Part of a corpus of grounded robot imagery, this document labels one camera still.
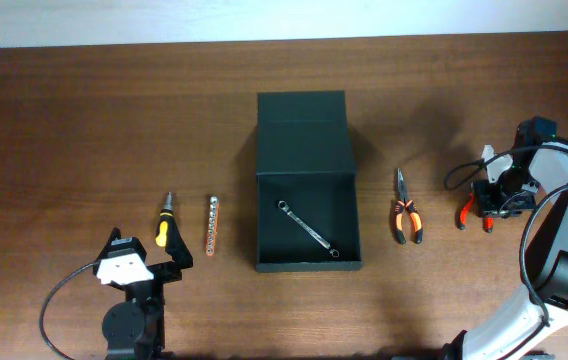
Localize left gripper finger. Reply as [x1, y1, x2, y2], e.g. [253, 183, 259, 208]
[165, 217, 193, 269]
[100, 227, 121, 260]

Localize small red handled pliers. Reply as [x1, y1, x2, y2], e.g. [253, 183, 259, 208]
[457, 192, 494, 233]

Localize silver ring wrench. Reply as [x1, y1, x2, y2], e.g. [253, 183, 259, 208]
[277, 200, 340, 258]

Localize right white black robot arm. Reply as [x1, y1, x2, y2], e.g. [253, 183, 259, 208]
[437, 116, 568, 359]

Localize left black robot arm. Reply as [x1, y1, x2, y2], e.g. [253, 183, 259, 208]
[93, 212, 193, 360]

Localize yellow black screwdriver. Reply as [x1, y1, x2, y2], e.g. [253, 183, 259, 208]
[155, 192, 174, 247]

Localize orange black long-nose pliers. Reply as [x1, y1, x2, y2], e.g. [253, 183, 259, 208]
[391, 167, 424, 245]

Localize black open gift box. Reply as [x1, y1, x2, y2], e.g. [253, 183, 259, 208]
[256, 91, 362, 273]

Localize orange socket bit rail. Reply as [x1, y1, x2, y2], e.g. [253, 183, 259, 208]
[206, 196, 219, 256]

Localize right black camera cable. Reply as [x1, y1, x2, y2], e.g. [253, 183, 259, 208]
[443, 143, 565, 191]

